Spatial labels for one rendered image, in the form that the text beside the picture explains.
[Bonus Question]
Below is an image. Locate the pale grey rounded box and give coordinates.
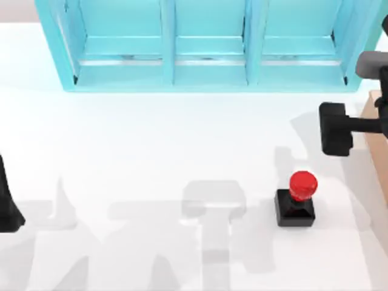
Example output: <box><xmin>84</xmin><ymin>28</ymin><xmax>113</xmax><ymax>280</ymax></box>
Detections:
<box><xmin>355</xmin><ymin>51</ymin><xmax>388</xmax><ymax>81</ymax></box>

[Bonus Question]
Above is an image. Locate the red and black stamp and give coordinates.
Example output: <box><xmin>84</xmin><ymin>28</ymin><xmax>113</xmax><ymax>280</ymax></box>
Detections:
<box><xmin>273</xmin><ymin>170</ymin><xmax>319</xmax><ymax>229</ymax></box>

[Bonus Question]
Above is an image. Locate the light blue rack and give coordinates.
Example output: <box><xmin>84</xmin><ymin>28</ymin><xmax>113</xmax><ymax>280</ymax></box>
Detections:
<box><xmin>34</xmin><ymin>0</ymin><xmax>383</xmax><ymax>93</ymax></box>

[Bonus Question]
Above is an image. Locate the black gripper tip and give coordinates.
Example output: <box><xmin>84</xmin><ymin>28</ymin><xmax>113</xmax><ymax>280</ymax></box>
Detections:
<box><xmin>0</xmin><ymin>154</ymin><xmax>26</xmax><ymax>234</ymax></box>

